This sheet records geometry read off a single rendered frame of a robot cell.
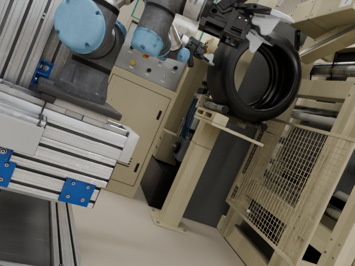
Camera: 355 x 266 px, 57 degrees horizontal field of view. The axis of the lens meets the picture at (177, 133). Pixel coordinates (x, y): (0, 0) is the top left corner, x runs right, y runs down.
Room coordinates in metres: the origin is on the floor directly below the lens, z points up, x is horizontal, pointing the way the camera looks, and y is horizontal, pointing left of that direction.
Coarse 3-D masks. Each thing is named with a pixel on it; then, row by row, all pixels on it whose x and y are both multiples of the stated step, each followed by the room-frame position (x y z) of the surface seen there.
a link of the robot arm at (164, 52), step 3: (144, 3) 0.93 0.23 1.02; (144, 6) 0.93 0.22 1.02; (171, 42) 0.96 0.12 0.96; (168, 45) 0.91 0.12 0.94; (171, 45) 0.96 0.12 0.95; (165, 48) 0.90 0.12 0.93; (168, 48) 0.93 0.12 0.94; (162, 51) 0.91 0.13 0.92; (165, 51) 0.93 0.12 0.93; (168, 51) 0.95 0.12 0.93; (159, 54) 0.93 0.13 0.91; (162, 54) 0.95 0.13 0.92; (165, 54) 0.97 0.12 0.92; (159, 57) 0.98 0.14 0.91
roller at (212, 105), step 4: (204, 104) 2.22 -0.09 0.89; (208, 104) 2.15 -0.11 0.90; (212, 104) 2.08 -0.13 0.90; (216, 104) 2.03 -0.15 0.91; (220, 104) 1.99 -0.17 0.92; (212, 108) 2.08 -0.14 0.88; (216, 108) 2.01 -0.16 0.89; (220, 108) 1.94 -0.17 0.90; (224, 108) 1.92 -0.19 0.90; (228, 108) 1.93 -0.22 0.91; (224, 112) 1.93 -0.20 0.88
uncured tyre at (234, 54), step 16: (272, 32) 1.97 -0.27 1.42; (224, 48) 1.96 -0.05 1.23; (240, 48) 1.90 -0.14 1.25; (272, 48) 2.21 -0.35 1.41; (288, 48) 1.98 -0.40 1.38; (224, 64) 1.91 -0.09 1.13; (272, 64) 2.26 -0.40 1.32; (288, 64) 2.16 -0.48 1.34; (208, 80) 2.08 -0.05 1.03; (224, 80) 1.91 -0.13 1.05; (272, 80) 2.27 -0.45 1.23; (288, 80) 2.18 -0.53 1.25; (224, 96) 1.94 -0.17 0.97; (272, 96) 2.27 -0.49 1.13; (288, 96) 2.01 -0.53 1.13; (240, 112) 1.96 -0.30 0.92; (256, 112) 1.97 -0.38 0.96; (272, 112) 2.00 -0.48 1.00
